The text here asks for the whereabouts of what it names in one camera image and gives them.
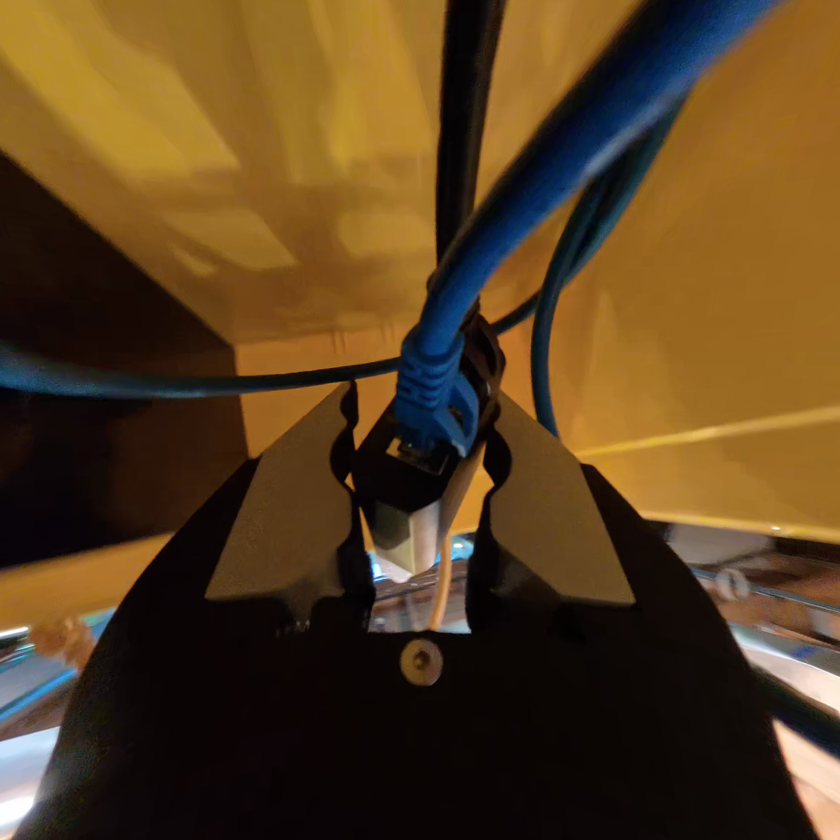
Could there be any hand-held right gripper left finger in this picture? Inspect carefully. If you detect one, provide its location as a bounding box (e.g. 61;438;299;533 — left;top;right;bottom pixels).
205;382;370;632

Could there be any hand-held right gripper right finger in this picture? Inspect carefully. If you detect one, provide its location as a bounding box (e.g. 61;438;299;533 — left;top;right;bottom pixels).
469;392;636;635

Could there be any black ethernet port adapter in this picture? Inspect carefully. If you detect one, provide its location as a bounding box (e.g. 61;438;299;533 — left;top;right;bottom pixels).
353;403;488;585

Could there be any blue ethernet cable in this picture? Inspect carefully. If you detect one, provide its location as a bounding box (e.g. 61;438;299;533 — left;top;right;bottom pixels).
392;0;782;459

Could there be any thin orange cable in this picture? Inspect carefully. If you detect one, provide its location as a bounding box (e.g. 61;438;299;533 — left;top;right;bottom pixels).
428;537;455;632

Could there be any teal cable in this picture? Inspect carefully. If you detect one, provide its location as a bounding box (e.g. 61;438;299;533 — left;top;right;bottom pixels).
529;98;690;439

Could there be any dark blue thin cable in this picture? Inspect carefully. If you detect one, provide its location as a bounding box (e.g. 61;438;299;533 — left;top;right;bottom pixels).
0;289;546;401

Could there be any black cable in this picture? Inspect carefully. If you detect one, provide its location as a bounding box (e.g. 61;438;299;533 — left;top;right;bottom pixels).
433;0;509;437

